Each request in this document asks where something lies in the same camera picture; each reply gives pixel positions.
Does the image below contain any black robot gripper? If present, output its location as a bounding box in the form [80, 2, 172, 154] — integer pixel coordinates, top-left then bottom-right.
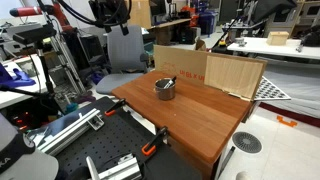
[88, 0, 132, 36]

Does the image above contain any black white Expo marker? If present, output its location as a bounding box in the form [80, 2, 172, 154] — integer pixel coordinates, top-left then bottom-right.
[163, 75, 178, 90]

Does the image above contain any grey black robot base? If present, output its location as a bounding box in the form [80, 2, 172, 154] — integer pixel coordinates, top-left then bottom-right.
[0, 113, 60, 180]

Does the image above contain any silver metal cup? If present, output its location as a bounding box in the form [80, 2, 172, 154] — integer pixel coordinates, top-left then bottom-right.
[153, 77, 177, 101]

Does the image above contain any grey office chair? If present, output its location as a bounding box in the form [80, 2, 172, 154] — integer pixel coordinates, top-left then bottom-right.
[95, 24, 150, 96]

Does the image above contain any brown cardboard panel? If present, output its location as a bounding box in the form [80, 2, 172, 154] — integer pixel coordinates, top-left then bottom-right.
[153, 44, 268, 103]

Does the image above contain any black orange bar clamp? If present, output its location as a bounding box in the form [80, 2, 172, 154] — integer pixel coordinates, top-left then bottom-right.
[104, 98, 128, 117]
[141, 125, 170, 157]

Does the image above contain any blue storage bin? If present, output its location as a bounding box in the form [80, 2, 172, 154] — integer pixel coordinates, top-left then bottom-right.
[197, 9, 218, 37]

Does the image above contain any black perforated breadboard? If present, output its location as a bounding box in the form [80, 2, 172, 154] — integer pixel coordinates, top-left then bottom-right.
[53, 96, 203, 180]

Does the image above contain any blue plastic object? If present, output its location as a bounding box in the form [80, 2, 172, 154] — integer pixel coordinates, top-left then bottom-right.
[0, 62, 37, 90]

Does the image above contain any small grey metal object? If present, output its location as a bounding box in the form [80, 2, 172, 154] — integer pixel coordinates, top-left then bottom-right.
[233, 36, 248, 48]

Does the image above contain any light wooden panel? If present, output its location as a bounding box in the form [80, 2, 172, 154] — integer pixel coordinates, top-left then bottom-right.
[203, 54, 266, 101]

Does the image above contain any white table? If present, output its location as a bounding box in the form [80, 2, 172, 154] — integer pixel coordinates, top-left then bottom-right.
[226, 36, 320, 61]

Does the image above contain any small wooden box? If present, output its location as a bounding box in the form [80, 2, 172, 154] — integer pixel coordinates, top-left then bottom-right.
[265, 30, 290, 47]

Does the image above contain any dotted calibration board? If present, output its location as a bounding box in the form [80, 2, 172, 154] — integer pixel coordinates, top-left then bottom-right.
[253, 75, 292, 102]

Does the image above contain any grey table leg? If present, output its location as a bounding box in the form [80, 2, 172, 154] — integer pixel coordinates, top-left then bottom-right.
[217, 145, 237, 179]

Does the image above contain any round grey floor drain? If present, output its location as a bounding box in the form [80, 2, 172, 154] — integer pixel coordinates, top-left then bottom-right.
[231, 131, 263, 155]

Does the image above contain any black bag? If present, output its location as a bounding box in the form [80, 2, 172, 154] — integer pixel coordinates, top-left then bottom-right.
[299, 24, 320, 48]

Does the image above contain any aluminium tripod frame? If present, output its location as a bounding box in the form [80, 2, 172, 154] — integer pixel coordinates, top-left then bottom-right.
[49, 31, 87, 96]

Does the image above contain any teal handled tool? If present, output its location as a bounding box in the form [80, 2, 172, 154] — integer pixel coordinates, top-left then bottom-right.
[64, 94, 80, 114]

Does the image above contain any long aluminium extrusion rail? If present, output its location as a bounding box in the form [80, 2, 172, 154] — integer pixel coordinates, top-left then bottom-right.
[27, 108, 105, 156]

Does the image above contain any short aluminium extrusion bracket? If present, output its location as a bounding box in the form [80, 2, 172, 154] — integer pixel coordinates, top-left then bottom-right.
[85, 153, 143, 180]

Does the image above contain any orange floor bracket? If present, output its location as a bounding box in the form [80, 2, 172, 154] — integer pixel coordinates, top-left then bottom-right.
[276, 115, 298, 128]

